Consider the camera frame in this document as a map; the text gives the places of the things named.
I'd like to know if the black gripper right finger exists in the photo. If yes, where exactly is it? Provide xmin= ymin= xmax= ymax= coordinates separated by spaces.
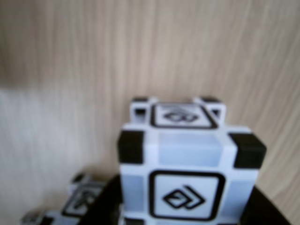
xmin=241 ymin=185 xmax=293 ymax=225

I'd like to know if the white cube with crossed symbol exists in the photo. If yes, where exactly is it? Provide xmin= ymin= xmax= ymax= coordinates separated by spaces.
xmin=20 ymin=172 xmax=113 ymax=225

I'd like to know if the white cube with diamonds symbol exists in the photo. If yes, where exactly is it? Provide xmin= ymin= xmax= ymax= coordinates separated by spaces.
xmin=117 ymin=96 xmax=268 ymax=225

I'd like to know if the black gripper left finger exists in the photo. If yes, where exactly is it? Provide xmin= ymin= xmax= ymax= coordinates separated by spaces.
xmin=84 ymin=174 xmax=124 ymax=225

